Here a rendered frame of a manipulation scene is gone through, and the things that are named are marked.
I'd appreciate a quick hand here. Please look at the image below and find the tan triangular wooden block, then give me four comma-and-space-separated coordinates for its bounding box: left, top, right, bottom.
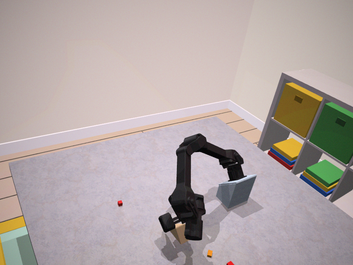
170, 224, 189, 244

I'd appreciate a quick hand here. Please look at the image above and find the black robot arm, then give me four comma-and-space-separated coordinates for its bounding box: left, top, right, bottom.
168, 133, 247, 241

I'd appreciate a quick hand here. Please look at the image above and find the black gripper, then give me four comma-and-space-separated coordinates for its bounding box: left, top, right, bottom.
158, 213, 186, 233

